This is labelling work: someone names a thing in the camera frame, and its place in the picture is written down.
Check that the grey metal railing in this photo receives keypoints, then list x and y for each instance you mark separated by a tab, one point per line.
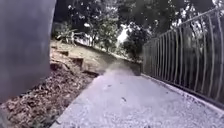
190	56

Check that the mass of dark trees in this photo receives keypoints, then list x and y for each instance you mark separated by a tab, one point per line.
110	23

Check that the concrete kerb under railing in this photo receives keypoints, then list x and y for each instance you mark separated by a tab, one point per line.
190	96

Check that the leaf-covered earth slope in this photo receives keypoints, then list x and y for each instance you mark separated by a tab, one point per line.
66	76

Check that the grey concrete path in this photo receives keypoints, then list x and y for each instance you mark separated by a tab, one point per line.
133	100

